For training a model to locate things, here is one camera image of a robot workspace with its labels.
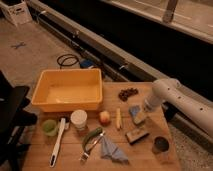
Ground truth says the blue sponge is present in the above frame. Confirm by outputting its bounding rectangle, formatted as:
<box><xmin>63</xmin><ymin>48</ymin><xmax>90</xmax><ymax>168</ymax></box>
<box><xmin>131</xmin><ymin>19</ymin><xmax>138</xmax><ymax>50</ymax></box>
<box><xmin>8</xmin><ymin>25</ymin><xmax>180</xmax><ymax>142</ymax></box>
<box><xmin>129</xmin><ymin>105</ymin><xmax>141</xmax><ymax>118</ymax></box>

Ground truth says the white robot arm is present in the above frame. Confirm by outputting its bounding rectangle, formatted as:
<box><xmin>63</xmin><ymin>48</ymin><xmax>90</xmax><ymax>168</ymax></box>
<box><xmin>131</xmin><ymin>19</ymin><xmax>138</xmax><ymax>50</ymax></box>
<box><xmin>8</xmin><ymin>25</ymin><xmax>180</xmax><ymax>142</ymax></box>
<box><xmin>142</xmin><ymin>78</ymin><xmax>213</xmax><ymax>138</ymax></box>

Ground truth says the black board eraser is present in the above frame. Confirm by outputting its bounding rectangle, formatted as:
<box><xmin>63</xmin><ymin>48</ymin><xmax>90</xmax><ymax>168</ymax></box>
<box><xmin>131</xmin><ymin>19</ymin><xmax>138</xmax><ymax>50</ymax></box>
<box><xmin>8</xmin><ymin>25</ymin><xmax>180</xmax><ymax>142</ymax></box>
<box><xmin>125</xmin><ymin>127</ymin><xmax>149</xmax><ymax>145</ymax></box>

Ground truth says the yellow banana piece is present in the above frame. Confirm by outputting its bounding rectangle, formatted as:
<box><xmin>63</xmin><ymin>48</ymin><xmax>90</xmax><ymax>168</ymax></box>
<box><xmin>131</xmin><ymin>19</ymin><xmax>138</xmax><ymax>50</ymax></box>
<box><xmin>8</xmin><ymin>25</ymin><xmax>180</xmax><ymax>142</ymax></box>
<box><xmin>116</xmin><ymin>108</ymin><xmax>122</xmax><ymax>130</ymax></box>

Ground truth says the bunch of dark grapes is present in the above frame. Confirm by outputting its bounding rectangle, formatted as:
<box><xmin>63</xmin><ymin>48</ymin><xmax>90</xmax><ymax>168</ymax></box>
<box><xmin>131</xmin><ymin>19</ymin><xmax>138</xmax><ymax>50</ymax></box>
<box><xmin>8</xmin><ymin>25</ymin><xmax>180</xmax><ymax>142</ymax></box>
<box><xmin>118</xmin><ymin>88</ymin><xmax>139</xmax><ymax>102</ymax></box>

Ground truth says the metal can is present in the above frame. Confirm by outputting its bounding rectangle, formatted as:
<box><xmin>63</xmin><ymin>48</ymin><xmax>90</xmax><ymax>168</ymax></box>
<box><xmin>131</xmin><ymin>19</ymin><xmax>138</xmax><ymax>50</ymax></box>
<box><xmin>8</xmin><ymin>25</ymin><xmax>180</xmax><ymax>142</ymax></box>
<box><xmin>152</xmin><ymin>136</ymin><xmax>169</xmax><ymax>155</ymax></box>

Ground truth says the red yellow apple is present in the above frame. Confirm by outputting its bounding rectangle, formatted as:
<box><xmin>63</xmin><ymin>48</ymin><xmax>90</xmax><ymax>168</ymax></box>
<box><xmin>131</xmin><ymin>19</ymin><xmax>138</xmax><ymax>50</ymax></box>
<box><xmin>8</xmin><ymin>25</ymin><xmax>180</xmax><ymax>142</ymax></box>
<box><xmin>99</xmin><ymin>111</ymin><xmax>111</xmax><ymax>126</ymax></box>

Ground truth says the blue cloth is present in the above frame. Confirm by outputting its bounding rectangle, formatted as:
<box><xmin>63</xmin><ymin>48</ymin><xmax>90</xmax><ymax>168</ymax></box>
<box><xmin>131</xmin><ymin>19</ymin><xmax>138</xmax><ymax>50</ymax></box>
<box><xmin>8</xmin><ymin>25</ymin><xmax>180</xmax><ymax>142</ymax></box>
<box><xmin>100</xmin><ymin>136</ymin><xmax>129</xmax><ymax>163</ymax></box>

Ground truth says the white paper cup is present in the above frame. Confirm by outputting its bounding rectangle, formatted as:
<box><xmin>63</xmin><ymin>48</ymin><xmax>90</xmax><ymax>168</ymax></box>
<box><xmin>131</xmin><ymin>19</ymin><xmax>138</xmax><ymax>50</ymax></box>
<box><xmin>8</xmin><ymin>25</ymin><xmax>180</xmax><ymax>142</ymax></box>
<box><xmin>70</xmin><ymin>110</ymin><xmax>87</xmax><ymax>130</ymax></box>

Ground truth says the blue floor device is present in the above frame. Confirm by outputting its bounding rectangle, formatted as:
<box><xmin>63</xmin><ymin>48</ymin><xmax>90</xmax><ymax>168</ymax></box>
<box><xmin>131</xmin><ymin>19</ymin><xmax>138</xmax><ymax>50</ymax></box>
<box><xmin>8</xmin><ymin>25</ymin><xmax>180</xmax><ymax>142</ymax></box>
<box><xmin>80</xmin><ymin>59</ymin><xmax>95</xmax><ymax>69</ymax></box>

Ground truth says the yellow plastic tub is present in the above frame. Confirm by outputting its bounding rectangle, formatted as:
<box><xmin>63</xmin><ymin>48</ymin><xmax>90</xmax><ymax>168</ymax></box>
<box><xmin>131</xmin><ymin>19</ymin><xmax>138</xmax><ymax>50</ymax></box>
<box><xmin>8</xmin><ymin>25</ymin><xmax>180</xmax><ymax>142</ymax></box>
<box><xmin>32</xmin><ymin>69</ymin><xmax>103</xmax><ymax>112</ymax></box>

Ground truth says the green plastic cup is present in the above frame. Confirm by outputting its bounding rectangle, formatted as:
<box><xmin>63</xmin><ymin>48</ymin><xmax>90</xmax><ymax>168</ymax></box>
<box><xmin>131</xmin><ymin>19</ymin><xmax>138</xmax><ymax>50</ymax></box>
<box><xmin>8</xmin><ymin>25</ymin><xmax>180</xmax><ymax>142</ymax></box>
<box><xmin>42</xmin><ymin>119</ymin><xmax>58</xmax><ymax>137</ymax></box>

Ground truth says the black chair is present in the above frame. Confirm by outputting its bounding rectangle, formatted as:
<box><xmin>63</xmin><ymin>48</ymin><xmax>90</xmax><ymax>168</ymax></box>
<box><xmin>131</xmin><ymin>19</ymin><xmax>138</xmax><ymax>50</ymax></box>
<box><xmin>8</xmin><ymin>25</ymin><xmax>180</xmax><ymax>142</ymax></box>
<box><xmin>0</xmin><ymin>70</ymin><xmax>37</xmax><ymax>171</ymax></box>

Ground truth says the white cardboard box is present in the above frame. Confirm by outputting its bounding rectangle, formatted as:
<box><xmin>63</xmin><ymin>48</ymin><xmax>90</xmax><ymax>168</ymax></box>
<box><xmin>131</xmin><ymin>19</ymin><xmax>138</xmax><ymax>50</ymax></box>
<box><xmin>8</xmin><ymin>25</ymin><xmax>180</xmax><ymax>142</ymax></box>
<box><xmin>0</xmin><ymin>0</ymin><xmax>32</xmax><ymax>27</ymax></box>

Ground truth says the green handled peeler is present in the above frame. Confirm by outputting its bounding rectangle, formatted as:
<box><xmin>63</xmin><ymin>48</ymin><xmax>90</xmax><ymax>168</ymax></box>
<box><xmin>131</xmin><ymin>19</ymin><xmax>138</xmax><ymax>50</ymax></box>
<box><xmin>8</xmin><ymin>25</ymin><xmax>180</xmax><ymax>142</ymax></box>
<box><xmin>80</xmin><ymin>127</ymin><xmax>105</xmax><ymax>163</ymax></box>

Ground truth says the white handled brush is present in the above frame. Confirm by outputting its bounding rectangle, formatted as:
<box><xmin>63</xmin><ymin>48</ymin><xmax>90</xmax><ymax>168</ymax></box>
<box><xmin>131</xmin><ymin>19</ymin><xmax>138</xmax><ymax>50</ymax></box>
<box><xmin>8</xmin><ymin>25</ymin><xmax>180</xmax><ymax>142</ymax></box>
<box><xmin>50</xmin><ymin>117</ymin><xmax>66</xmax><ymax>167</ymax></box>

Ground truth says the black coiled cable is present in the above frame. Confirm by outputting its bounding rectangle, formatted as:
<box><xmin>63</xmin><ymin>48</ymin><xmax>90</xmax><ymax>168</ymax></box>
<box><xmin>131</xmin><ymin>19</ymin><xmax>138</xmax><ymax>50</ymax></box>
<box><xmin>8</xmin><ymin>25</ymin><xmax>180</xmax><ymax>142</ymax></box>
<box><xmin>56</xmin><ymin>53</ymin><xmax>81</xmax><ymax>70</ymax></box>

